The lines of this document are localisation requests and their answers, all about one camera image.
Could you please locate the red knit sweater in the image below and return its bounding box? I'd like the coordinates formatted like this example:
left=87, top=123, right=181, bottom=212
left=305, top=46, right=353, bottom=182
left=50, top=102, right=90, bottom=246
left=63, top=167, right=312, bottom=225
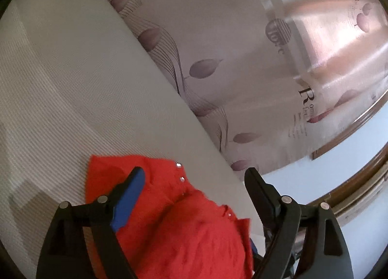
left=86, top=156, right=253, bottom=278

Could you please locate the beige woven table cloth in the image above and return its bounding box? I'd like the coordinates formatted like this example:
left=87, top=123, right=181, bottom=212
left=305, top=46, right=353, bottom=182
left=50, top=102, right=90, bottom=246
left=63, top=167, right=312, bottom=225
left=1, top=0, right=262, bottom=278

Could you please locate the leaf patterned curtain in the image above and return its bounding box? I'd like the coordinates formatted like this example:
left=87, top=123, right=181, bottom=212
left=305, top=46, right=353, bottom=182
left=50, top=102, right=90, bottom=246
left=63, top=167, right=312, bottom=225
left=108, top=0, right=387, bottom=173

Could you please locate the brown wooden door frame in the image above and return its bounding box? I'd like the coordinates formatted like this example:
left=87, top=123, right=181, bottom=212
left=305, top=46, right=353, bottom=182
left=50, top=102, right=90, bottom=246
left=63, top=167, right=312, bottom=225
left=310, top=146, right=387, bottom=226

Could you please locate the brown wooden window frame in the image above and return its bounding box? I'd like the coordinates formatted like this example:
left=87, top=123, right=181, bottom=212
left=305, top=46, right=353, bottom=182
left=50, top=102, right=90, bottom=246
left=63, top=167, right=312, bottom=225
left=311, top=91, right=387, bottom=160

